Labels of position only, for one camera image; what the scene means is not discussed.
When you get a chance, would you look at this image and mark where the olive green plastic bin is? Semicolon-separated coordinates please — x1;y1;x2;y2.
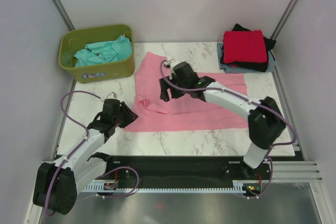
58;24;135;83

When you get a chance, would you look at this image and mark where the white slotted cable duct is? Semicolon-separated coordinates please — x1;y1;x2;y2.
81;180;246;194

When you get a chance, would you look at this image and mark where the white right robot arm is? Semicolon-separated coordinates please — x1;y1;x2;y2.
160;60;286;179

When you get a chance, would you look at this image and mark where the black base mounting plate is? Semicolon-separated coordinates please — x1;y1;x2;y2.
104;155;272;189

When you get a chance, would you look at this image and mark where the teal t shirt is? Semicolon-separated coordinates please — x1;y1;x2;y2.
74;35;132;67

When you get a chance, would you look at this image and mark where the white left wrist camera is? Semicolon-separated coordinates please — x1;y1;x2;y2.
106;91;118;99

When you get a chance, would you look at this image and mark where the red folded t shirt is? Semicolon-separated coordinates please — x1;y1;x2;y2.
223;30;268;64

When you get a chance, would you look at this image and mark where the pink t shirt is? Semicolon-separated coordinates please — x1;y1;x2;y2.
125;52;248;132

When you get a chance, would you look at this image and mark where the aluminium extrusion rail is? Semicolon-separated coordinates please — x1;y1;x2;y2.
272;161;323;183

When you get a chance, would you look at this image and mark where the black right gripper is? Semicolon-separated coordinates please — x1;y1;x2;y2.
159;74;188;102

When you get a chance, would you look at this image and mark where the black folded t shirt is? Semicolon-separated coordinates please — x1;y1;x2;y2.
219;24;276;72

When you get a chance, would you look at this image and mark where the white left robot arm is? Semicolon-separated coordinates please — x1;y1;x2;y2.
33;99;138;215

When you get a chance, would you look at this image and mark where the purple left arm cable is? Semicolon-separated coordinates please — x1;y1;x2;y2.
43;90;140;217

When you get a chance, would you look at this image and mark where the right aluminium frame post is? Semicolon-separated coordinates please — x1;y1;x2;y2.
271;0;299;40

